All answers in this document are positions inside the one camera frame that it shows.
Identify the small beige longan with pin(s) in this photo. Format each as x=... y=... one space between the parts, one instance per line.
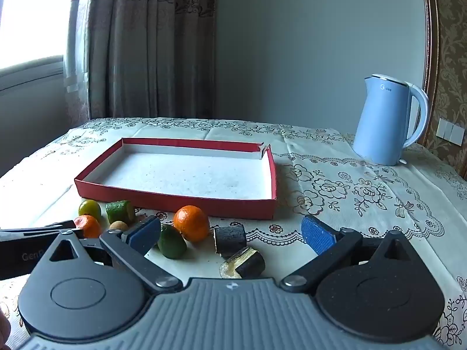
x=118 y=225

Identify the dark green avocado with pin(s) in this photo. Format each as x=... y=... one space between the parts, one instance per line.
x=170 y=242

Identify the small orange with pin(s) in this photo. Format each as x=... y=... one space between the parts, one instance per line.
x=87 y=226

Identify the large orange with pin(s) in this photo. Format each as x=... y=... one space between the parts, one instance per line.
x=191 y=223

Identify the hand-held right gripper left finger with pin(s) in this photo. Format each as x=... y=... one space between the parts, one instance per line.
x=146 y=235

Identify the red cardboard tray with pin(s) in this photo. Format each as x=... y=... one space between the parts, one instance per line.
x=182 y=175

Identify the light blue electric kettle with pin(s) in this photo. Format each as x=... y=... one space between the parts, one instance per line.
x=383 y=124

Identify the window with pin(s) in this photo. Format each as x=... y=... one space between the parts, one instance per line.
x=33 y=18

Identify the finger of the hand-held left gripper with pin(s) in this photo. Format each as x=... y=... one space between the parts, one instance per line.
x=33 y=233
x=60 y=224

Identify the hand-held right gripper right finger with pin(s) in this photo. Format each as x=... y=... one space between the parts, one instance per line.
x=317 y=235

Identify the golden wooden frame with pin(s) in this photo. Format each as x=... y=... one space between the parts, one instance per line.
x=430 y=43

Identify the white wall switches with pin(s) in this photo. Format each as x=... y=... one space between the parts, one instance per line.
x=449 y=130

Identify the brown patterned curtain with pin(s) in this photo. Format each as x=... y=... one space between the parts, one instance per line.
x=153 y=43

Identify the green cut fruit piece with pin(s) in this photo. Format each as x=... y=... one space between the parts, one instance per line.
x=119 y=211

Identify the yellow-green round fruit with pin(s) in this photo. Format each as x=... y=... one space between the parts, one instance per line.
x=89 y=208

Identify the sheer white curtain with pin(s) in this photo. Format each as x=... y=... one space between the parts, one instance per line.
x=76 y=62

